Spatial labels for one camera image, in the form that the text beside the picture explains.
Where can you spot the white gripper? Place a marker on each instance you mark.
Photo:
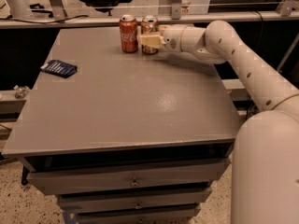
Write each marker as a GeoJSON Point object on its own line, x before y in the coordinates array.
{"type": "Point", "coordinates": [172, 38]}

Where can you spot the orange soda can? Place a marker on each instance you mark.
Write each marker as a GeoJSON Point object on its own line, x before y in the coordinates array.
{"type": "Point", "coordinates": [149, 24]}

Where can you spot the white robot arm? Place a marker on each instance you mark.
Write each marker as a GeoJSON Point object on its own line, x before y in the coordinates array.
{"type": "Point", "coordinates": [265, 168]}

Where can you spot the red coke can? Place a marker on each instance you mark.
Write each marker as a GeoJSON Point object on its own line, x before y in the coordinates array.
{"type": "Point", "coordinates": [128, 31]}

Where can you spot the blue chip bag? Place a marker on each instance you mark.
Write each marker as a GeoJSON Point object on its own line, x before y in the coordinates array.
{"type": "Point", "coordinates": [59, 68]}

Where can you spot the grey drawer cabinet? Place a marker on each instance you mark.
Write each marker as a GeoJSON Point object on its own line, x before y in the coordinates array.
{"type": "Point", "coordinates": [122, 109]}

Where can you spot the top grey drawer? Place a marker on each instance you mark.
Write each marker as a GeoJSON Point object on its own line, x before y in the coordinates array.
{"type": "Point", "coordinates": [128, 176]}

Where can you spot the grey drawer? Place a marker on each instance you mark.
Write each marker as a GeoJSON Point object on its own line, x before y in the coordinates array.
{"type": "Point", "coordinates": [133, 199]}
{"type": "Point", "coordinates": [138, 216]}
{"type": "Point", "coordinates": [128, 176]}

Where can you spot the small glass jar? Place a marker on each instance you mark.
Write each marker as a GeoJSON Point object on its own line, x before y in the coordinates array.
{"type": "Point", "coordinates": [21, 91]}

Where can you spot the middle grey drawer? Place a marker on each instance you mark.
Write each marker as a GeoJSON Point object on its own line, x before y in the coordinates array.
{"type": "Point", "coordinates": [133, 199]}

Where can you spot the bottom grey drawer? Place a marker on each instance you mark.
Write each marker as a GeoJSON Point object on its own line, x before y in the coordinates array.
{"type": "Point", "coordinates": [138, 216]}

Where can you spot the grey metal rail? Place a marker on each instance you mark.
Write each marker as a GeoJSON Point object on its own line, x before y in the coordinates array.
{"type": "Point", "coordinates": [80, 21]}

